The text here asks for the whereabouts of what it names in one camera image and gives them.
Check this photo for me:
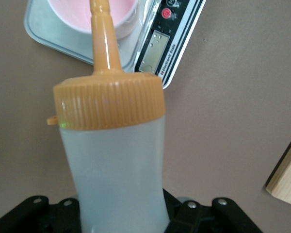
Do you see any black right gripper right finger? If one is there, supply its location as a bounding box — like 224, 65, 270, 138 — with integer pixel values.
163, 189, 263, 233

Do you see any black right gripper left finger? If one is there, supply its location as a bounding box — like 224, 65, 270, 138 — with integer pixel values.
0, 195, 82, 233

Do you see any translucent squeeze bottle orange cap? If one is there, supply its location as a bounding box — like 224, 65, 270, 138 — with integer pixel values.
47, 0, 166, 233

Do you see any pink plastic cup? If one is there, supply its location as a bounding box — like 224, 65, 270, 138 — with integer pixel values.
46, 0, 139, 41

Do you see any brown table cover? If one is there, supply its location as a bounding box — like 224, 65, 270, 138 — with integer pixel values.
0, 0, 291, 233

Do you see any silver digital kitchen scale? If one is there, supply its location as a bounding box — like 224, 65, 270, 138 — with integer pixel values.
23, 0, 208, 90

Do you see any wooden cutting board metal handle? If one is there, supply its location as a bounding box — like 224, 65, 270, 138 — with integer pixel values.
265, 126, 291, 209

